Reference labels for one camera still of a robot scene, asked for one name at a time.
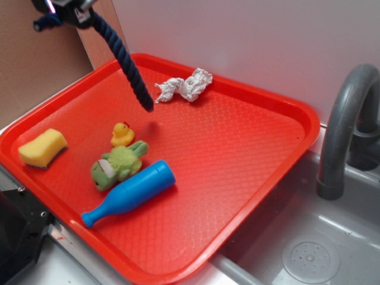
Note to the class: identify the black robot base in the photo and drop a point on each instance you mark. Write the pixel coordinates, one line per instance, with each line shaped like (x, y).
(24, 225)

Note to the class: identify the red plastic tray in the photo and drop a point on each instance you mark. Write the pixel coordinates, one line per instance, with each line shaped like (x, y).
(227, 150)

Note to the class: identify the grey toy faucet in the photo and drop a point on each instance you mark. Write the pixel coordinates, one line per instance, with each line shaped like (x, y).
(352, 133)

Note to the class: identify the grey toy sink basin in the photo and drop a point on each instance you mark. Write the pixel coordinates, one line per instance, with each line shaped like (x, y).
(296, 237)

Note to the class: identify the crumpled white paper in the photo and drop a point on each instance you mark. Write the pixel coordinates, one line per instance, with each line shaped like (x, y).
(189, 88)

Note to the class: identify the blue plastic toy bottle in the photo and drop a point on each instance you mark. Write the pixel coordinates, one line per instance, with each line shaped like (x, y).
(133, 193)

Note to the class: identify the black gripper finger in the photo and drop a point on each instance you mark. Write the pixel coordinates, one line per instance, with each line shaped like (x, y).
(79, 14)

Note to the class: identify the wooden board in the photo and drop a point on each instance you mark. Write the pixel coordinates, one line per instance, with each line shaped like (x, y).
(95, 46)

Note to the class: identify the yellow rubber duck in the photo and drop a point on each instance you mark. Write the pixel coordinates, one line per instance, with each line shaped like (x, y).
(122, 135)

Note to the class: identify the yellow sponge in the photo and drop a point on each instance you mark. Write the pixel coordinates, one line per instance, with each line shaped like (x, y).
(41, 151)

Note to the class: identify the green plush frog toy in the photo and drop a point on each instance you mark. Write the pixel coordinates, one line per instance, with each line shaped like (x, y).
(121, 163)

